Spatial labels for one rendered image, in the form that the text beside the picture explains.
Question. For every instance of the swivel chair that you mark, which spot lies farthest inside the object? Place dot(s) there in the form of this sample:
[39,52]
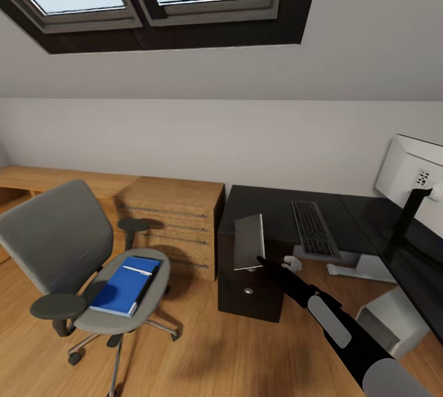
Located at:
[60,238]

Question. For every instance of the monitor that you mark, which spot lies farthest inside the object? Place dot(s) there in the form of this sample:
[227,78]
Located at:
[412,177]

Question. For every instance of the folder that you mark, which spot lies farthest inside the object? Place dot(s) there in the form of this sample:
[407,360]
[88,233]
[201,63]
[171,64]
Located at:
[124,291]

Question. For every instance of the keyboard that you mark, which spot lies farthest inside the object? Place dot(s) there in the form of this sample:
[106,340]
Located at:
[315,236]

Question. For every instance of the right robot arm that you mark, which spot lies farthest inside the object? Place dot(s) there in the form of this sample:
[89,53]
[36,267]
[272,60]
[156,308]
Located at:
[374,369]

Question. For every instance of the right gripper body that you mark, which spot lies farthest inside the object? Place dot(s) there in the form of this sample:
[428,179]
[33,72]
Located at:
[281,276]

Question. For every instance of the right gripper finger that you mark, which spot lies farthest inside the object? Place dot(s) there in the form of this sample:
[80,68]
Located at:
[264,262]

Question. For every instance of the notebook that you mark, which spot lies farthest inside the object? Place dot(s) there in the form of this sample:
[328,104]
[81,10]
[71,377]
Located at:
[248,242]

